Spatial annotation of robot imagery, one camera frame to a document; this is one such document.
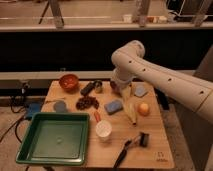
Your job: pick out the blue sponge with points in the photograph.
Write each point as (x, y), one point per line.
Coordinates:
(113, 107)

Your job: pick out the purple bowl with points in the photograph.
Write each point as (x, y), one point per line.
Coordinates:
(114, 87)

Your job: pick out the black handled brush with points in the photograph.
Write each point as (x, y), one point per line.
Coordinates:
(140, 140)

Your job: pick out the white paper cup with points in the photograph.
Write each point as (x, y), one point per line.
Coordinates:
(103, 130)

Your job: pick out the small metal cup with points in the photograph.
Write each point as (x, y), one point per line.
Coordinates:
(98, 86)

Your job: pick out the translucent cone gripper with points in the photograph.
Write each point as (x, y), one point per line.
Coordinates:
(126, 92)

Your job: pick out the green plastic tray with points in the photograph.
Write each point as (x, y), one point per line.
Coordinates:
(55, 139)

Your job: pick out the orange fruit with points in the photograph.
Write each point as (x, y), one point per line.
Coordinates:
(143, 109)

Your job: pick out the dark grape bunch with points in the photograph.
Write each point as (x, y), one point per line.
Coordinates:
(87, 102)

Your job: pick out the grey round lid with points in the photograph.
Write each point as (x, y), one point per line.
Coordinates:
(60, 107)

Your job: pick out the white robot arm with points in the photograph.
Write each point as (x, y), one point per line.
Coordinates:
(194, 93)

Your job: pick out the red bowl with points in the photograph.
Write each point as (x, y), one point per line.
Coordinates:
(69, 82)

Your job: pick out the blue power box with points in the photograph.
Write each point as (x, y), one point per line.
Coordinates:
(32, 109)

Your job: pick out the yellow banana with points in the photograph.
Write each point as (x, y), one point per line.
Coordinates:
(130, 112)

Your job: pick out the black whiteboard eraser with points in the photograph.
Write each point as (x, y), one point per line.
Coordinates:
(87, 89)

